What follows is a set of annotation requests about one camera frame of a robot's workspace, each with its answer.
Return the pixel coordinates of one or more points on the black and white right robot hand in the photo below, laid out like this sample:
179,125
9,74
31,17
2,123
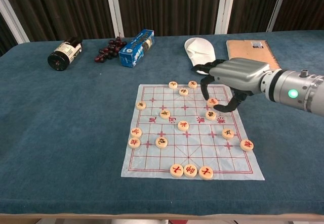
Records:
238,72

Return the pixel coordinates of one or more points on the wooden chess piece red character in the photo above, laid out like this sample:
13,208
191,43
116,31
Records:
246,144
134,142
211,102
193,84
136,132
183,125
176,170
190,170
206,173

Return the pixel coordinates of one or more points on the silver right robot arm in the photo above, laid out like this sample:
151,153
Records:
298,87

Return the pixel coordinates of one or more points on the wooden chess piece black character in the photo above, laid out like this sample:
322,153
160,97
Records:
183,91
210,115
141,105
161,142
228,133
165,113
173,84

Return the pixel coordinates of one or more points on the Chinese chess board sheet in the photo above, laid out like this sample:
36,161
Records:
202,153

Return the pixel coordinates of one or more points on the brown spiral notebook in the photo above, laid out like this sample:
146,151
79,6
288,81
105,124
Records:
248,49

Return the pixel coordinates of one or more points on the white slipper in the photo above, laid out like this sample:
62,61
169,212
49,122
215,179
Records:
200,50

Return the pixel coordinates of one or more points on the dark brown curtain panel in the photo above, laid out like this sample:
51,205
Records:
303,6
253,6
169,6
63,9
6,37

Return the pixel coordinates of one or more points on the blue cardboard box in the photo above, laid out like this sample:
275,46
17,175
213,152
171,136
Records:
135,49

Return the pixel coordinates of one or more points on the dark red plastic grape bunch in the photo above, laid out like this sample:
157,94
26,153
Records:
108,50

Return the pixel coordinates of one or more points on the dark brown glass bottle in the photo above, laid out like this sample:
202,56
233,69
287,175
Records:
63,55

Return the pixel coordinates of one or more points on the blue table cloth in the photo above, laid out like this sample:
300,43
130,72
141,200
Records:
63,133

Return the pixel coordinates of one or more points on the white frame post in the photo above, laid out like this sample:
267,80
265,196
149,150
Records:
115,9
225,6
14,19
278,6

